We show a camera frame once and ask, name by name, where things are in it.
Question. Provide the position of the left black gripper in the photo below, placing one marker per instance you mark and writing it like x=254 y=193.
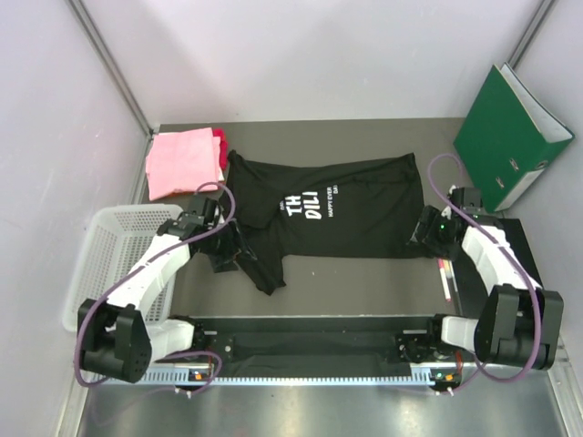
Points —
x=235 y=248

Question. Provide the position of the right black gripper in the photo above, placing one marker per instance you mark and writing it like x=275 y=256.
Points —
x=431 y=218

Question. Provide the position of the black printed t shirt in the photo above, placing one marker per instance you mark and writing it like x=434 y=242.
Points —
x=362 y=210

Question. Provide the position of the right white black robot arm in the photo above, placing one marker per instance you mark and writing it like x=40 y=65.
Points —
x=519 y=322

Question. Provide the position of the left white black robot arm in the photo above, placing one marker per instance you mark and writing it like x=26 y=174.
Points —
x=113 y=338

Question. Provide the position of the pink white marker pen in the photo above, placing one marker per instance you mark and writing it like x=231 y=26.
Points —
x=444 y=280

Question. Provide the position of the black notebook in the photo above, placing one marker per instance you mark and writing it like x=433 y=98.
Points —
x=486 y=260

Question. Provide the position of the folded pink t shirt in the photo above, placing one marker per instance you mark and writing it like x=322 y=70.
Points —
x=180 y=162

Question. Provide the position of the white plastic basket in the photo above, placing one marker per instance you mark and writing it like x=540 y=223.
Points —
x=116 y=239

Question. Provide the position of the folded red t shirt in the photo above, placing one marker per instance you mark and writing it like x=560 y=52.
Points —
x=223 y=147

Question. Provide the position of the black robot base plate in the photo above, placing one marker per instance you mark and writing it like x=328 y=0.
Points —
x=321 y=346

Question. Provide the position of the green ring binder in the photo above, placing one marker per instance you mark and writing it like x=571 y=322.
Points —
x=508 y=139

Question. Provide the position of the perforated grey cable duct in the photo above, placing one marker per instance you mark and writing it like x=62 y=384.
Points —
x=192 y=377

